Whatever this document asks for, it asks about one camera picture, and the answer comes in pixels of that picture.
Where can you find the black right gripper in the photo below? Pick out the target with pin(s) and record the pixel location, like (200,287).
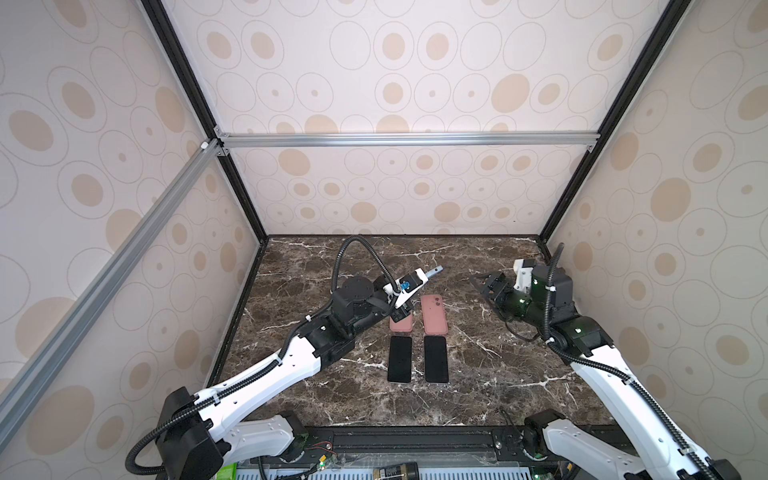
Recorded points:
(499,298)

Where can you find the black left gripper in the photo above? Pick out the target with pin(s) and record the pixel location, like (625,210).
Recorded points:
(401,311)

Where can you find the pink phone case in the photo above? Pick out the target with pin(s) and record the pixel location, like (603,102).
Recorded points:
(404,325)
(434,315)

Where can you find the phone with black screen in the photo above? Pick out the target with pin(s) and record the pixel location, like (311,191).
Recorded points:
(436,359)

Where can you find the light blue cased phone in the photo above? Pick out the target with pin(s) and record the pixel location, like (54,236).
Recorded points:
(431,273)

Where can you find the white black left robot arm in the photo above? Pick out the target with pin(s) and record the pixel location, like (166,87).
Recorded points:
(203,432)

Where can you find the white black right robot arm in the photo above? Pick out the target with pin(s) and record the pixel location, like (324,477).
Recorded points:
(542,296)

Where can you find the dark bottle at front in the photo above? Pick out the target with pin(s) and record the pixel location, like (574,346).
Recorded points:
(401,471)

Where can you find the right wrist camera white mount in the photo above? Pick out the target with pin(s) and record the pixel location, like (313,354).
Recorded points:
(523,269)

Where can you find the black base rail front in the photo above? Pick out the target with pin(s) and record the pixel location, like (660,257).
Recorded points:
(458,452)

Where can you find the horizontal aluminium rail back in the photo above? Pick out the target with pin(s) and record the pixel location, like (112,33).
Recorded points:
(426,139)

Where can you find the black corner frame post right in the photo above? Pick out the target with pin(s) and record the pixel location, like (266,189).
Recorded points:
(650,53)

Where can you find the black corner frame post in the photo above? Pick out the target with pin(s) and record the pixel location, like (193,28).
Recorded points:
(161,24)
(650,53)

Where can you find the black corner frame post left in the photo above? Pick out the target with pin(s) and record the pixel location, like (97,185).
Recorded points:
(161,24)

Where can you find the diagonal aluminium rail left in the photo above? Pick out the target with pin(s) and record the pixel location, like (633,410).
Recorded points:
(48,361)

